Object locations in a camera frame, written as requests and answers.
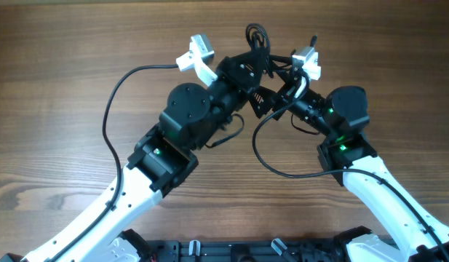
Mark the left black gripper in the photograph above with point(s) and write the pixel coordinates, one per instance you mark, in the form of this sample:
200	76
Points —
228	72

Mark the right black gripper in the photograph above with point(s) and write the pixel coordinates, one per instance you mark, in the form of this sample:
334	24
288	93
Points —
268	96

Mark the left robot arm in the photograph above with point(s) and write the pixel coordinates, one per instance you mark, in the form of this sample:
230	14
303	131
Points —
162	159

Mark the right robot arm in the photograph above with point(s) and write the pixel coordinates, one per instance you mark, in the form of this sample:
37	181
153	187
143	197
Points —
347	155

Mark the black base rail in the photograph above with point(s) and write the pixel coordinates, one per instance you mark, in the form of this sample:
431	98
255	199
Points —
303	250

